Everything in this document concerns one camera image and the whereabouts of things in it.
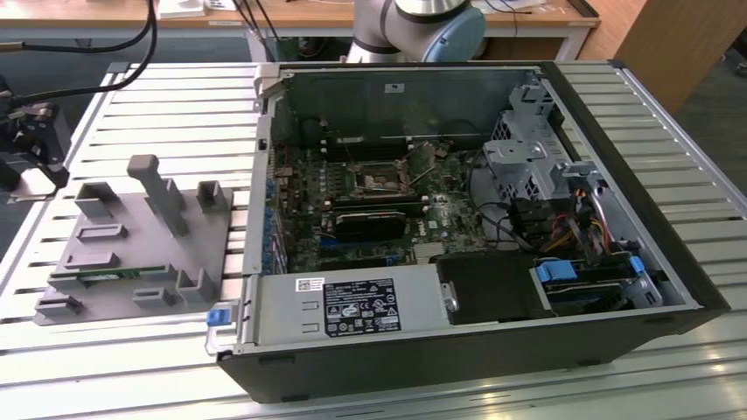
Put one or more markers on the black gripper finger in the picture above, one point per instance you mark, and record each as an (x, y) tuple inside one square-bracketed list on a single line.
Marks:
[(50, 153), (11, 172)]

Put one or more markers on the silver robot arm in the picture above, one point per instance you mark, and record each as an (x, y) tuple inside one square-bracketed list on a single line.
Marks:
[(374, 26)]

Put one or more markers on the CPU socket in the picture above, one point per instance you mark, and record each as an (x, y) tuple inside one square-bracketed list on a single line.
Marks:
[(380, 177)]

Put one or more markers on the wooden desk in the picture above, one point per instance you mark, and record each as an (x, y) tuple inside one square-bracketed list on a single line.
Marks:
[(87, 19)]

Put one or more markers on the grey parts rack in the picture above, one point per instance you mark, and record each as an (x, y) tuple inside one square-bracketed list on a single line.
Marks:
[(141, 262)]

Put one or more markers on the green RAM stick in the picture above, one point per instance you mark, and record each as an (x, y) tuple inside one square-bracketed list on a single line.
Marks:
[(132, 273)]

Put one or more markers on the white box blue print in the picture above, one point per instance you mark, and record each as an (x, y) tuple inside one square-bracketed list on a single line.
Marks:
[(225, 5)]

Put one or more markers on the blue case latch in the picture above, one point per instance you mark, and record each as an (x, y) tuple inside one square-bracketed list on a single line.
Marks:
[(218, 317)]

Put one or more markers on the silver power supply unit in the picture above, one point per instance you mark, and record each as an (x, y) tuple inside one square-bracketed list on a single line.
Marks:
[(281, 315)]

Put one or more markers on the black RAM slot bank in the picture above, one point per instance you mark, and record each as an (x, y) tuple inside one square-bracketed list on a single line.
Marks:
[(374, 151), (380, 205)]

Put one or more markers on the graphics card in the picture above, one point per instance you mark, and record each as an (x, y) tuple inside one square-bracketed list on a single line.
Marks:
[(368, 225)]

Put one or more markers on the silver chipset heatsink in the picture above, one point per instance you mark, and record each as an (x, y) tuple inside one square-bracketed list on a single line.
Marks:
[(428, 254)]

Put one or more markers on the green motherboard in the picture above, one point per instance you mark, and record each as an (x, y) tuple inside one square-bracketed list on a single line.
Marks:
[(450, 219)]

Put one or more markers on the black PC case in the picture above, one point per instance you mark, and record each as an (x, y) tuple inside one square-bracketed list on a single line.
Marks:
[(409, 363)]

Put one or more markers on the black plastic shroud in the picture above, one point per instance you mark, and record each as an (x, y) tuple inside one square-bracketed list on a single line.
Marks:
[(490, 284)]

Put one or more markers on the metal drive cage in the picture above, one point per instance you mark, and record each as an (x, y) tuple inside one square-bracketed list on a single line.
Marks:
[(526, 153)]

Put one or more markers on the white papers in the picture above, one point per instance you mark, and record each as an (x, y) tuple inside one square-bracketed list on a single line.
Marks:
[(526, 4)]

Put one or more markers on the blue disk carrier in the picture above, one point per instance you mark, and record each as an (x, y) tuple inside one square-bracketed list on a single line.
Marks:
[(554, 272)]

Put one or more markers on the wooden cabinet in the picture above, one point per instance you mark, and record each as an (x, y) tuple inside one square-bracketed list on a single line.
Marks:
[(672, 52)]

